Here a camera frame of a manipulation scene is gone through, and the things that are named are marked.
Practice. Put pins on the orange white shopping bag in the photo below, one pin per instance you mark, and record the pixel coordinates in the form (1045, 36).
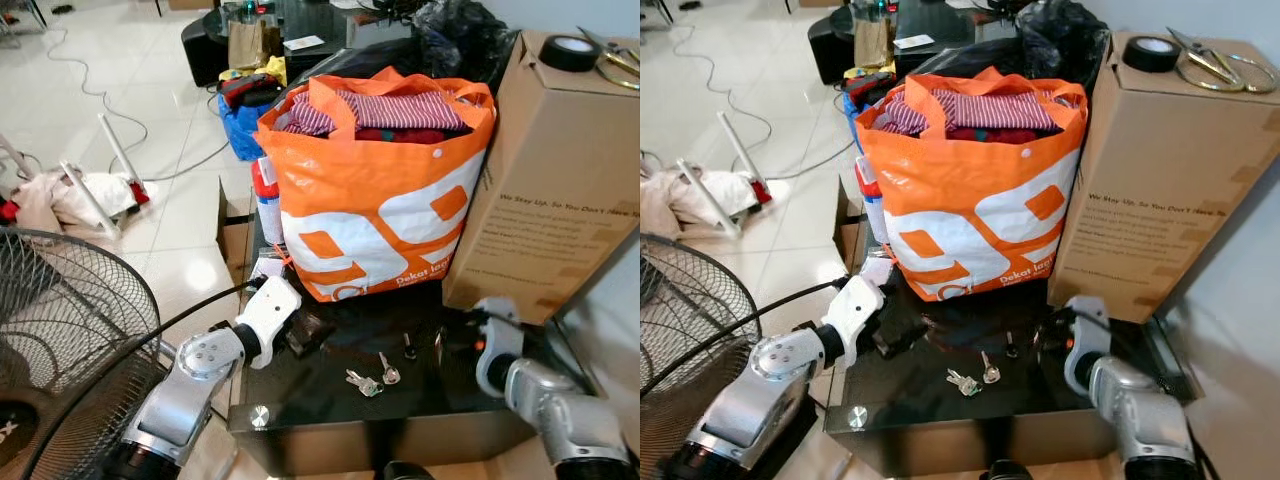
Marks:
(370, 210)
(970, 210)

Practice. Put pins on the single silver key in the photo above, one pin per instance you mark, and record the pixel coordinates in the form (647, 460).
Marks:
(389, 372)
(989, 370)

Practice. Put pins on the silver key bunch green tag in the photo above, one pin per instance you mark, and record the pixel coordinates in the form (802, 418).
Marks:
(964, 383)
(364, 384)

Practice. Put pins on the white pole red foot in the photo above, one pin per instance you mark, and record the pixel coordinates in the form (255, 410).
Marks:
(122, 155)
(742, 155)

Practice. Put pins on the tall brown cardboard box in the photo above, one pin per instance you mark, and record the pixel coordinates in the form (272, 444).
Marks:
(545, 190)
(1160, 190)

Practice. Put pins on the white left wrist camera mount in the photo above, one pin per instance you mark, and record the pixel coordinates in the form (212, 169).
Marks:
(856, 312)
(268, 312)

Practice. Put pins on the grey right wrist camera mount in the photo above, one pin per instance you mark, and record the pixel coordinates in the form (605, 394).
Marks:
(497, 345)
(1085, 345)

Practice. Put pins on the metal scissors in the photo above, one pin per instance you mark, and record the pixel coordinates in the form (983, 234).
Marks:
(615, 60)
(1215, 62)

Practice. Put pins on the black plastic rubbish bag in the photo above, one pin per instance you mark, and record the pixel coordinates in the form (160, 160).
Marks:
(460, 40)
(1060, 40)

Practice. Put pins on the white crumpled cloth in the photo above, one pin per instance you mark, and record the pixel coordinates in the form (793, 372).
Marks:
(690, 200)
(70, 200)

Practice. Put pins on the small black key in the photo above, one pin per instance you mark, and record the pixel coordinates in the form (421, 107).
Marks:
(1011, 347)
(409, 347)

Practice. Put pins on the red white striped cloth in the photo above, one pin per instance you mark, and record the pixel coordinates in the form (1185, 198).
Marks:
(395, 108)
(990, 108)

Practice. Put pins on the black glass table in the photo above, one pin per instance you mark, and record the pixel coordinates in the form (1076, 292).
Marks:
(400, 420)
(1000, 415)

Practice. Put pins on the black low table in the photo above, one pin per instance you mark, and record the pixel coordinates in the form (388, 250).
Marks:
(320, 20)
(940, 18)

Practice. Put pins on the white paper sheet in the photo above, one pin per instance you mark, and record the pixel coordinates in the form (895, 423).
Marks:
(304, 42)
(913, 41)

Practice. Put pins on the dark red cloth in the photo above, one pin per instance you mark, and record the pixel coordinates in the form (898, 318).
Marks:
(995, 133)
(400, 134)

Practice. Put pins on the blue bag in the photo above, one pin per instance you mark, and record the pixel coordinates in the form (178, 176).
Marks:
(240, 130)
(853, 120)

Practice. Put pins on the brown paper bag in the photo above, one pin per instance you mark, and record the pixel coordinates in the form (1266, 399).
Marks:
(873, 42)
(252, 45)

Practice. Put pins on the black tape roll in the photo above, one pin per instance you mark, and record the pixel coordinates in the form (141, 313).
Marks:
(569, 53)
(1150, 53)

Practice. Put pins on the white bottle red cap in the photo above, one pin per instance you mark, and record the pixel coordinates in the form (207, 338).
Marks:
(870, 200)
(267, 205)

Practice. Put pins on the small open cardboard box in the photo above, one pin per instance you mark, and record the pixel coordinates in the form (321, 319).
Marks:
(236, 235)
(850, 230)

